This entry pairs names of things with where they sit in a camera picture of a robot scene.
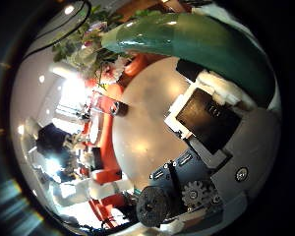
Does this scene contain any orange sofa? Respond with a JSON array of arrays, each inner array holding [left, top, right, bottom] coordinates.
[[85, 52, 161, 210]]

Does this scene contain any red metal frame chair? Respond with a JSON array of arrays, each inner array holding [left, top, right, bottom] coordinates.
[[83, 88, 122, 146]]

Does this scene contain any black rectangular pad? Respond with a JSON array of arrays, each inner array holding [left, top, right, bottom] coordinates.
[[90, 147, 105, 172]]

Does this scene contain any person in dark clothes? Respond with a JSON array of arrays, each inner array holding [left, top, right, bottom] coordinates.
[[34, 121, 75, 171]]

